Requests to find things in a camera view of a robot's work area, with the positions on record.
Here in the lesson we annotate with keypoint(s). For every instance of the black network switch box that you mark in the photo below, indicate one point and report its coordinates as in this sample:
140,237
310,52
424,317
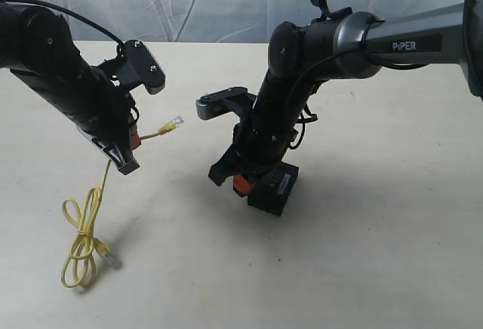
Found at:
272,192

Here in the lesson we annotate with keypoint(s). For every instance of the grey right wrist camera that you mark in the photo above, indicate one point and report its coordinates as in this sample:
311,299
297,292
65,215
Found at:
234,99

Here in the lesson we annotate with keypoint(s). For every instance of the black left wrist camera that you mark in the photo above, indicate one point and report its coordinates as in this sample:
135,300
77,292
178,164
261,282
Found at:
133,67

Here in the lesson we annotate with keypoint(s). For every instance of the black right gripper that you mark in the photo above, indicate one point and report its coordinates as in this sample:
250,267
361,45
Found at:
254,154

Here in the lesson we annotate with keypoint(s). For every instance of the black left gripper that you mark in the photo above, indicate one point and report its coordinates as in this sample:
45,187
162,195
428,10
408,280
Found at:
106,116

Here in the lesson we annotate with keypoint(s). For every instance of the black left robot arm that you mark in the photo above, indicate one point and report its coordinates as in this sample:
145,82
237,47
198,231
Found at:
37,48

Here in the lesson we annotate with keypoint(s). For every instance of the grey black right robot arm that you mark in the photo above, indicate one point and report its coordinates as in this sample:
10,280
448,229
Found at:
338,45

